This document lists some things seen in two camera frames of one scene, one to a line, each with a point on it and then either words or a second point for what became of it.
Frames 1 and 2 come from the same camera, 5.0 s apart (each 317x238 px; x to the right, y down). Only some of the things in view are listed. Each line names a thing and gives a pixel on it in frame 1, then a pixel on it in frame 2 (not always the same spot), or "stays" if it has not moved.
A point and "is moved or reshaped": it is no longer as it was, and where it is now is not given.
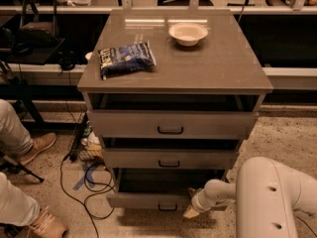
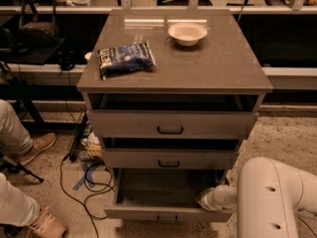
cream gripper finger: (191, 191) → (205, 196)
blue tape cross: (87, 176) stays
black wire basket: (86, 144) stays
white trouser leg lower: (16, 206) stays
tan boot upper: (40, 143) stays
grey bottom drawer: (159, 188) is moved or reshaped
